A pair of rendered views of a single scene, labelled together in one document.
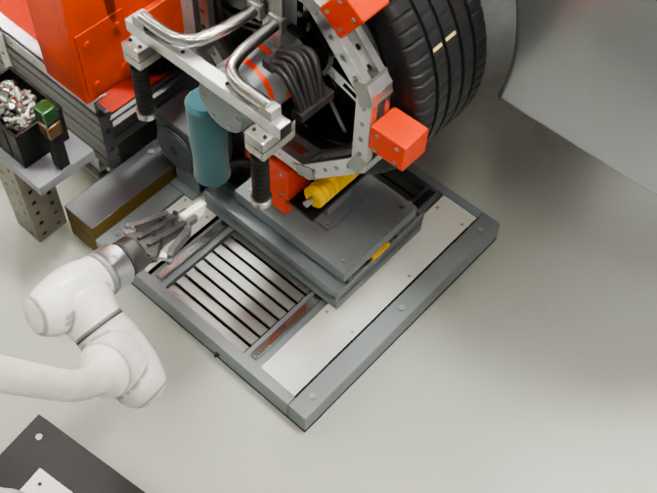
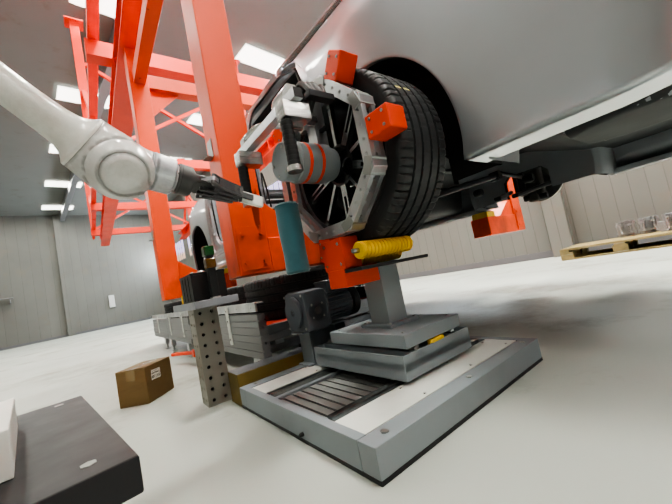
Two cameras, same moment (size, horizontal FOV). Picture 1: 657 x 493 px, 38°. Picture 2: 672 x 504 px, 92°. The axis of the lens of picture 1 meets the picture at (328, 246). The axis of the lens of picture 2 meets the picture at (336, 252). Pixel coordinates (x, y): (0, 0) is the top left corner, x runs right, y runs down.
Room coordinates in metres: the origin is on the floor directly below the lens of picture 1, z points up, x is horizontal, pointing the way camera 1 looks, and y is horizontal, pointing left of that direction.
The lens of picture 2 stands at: (0.31, -0.13, 0.45)
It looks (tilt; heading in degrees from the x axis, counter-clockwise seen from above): 4 degrees up; 13
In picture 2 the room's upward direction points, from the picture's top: 11 degrees counter-clockwise
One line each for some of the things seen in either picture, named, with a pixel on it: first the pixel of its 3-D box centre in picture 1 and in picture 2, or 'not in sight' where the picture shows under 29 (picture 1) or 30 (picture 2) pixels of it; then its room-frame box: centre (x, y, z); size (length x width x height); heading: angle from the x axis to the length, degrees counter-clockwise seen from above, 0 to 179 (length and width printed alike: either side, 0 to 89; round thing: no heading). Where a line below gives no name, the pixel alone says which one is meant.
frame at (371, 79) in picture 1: (280, 62); (323, 164); (1.45, 0.12, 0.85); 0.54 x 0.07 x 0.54; 51
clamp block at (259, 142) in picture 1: (270, 133); (293, 112); (1.18, 0.12, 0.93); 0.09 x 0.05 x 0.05; 141
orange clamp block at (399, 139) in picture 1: (397, 139); (385, 122); (1.25, -0.13, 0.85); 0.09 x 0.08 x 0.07; 51
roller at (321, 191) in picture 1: (346, 168); (384, 246); (1.45, -0.03, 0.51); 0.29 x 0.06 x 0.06; 141
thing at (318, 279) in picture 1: (313, 210); (387, 346); (1.61, 0.05, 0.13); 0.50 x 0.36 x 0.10; 51
